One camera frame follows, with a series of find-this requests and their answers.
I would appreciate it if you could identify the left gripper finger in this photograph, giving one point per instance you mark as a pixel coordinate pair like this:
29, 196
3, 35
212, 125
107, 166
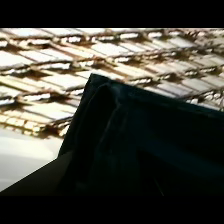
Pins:
43, 178

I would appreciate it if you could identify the black pants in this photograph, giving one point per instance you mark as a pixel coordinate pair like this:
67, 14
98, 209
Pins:
150, 140

